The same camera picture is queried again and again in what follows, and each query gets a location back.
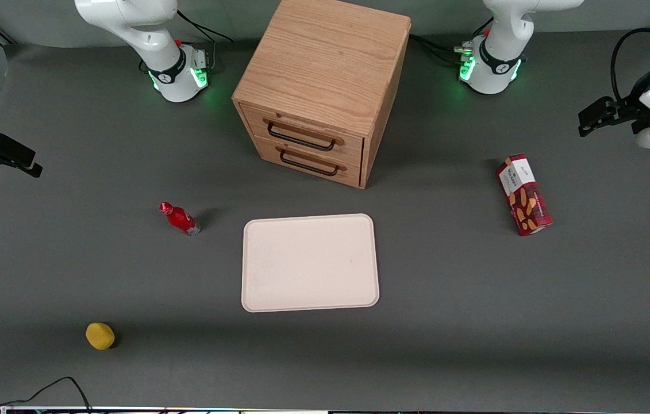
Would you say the red tartan shortbread cookie box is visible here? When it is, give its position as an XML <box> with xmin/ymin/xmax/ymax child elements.
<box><xmin>496</xmin><ymin>153</ymin><xmax>553</xmax><ymax>237</ymax></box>

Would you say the cream rectangular plastic tray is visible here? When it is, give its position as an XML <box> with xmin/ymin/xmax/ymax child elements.
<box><xmin>241</xmin><ymin>213</ymin><xmax>380</xmax><ymax>313</ymax></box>

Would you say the small red bottle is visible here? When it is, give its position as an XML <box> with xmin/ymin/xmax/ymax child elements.
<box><xmin>159</xmin><ymin>201</ymin><xmax>201</xmax><ymax>236</ymax></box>

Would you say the yellow sponge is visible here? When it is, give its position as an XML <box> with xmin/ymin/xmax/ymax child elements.
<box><xmin>86</xmin><ymin>322</ymin><xmax>116</xmax><ymax>351</ymax></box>

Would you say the wooden two-drawer cabinet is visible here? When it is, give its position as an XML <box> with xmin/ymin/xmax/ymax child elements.
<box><xmin>232</xmin><ymin>0</ymin><xmax>412</xmax><ymax>190</ymax></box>

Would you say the black cable at left arm base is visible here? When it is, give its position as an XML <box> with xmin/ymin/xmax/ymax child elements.
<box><xmin>409</xmin><ymin>33</ymin><xmax>475</xmax><ymax>65</ymax></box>

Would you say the black cable at arm base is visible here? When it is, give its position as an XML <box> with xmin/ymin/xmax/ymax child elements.
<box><xmin>176</xmin><ymin>9</ymin><xmax>234</xmax><ymax>44</ymax></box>
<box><xmin>409</xmin><ymin>33</ymin><xmax>475</xmax><ymax>65</ymax></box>

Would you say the black cable at right arm base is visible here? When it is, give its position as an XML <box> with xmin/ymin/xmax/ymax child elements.
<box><xmin>176</xmin><ymin>9</ymin><xmax>234</xmax><ymax>44</ymax></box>

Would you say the black cable on table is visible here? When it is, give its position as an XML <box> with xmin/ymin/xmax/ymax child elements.
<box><xmin>0</xmin><ymin>377</ymin><xmax>93</xmax><ymax>414</ymax></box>

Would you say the wooden drawer with black handle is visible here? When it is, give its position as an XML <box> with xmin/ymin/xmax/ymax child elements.
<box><xmin>253</xmin><ymin>136</ymin><xmax>363</xmax><ymax>188</ymax></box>
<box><xmin>240</xmin><ymin>103</ymin><xmax>365</xmax><ymax>168</ymax></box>

